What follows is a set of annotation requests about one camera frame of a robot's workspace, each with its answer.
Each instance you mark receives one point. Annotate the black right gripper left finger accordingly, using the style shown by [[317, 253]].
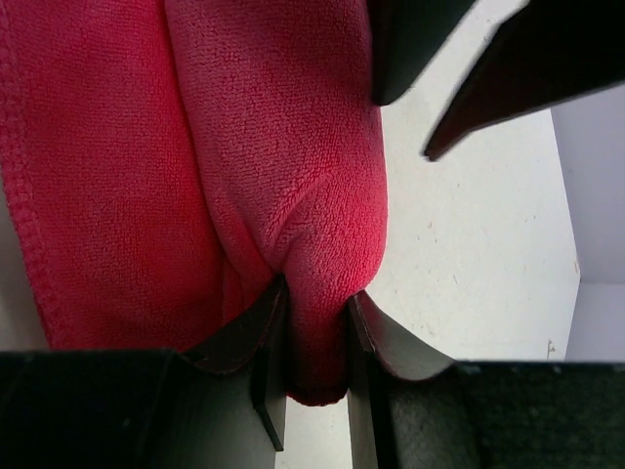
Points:
[[221, 404]]

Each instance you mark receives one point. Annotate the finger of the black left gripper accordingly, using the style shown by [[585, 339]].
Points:
[[406, 35], [547, 53]]

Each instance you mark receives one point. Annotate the pink microfiber towel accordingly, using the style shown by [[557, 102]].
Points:
[[164, 161]]

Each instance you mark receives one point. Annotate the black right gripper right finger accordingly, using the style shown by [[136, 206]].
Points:
[[412, 406]]

